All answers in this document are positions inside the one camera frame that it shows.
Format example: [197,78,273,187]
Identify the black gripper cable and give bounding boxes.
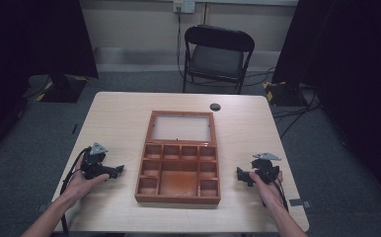
[270,177,290,212]
[59,146,92,237]

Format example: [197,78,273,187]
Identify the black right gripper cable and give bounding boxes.
[270,177,290,212]

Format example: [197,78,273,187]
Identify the black floor cables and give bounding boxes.
[244,65,323,140]

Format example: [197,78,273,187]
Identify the person's left hand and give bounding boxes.
[65,157,111,202]

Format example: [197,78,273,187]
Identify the white wall socket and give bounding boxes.
[173,0,196,15]

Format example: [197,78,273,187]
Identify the black wall socket cable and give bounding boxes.
[176,6,187,80]

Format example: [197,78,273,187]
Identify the black stand base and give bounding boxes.
[39,73,89,104]
[263,80,309,108]

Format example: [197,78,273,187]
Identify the black folding chair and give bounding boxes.
[182,24,257,96]

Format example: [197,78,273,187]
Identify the wooden compartment box with lid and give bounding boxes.
[134,110,222,205]

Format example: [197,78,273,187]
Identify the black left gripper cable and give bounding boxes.
[59,146,92,237]

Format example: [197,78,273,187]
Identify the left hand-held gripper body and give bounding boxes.
[79,141,117,181]

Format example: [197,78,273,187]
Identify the grey floor tape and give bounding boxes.
[288,197,313,209]

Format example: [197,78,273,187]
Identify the person's right hand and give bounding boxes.
[249,170,289,216]

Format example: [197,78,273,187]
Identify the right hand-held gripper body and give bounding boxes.
[250,151,282,186]

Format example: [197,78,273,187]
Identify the black curtain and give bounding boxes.
[0,0,100,166]
[271,0,381,211]

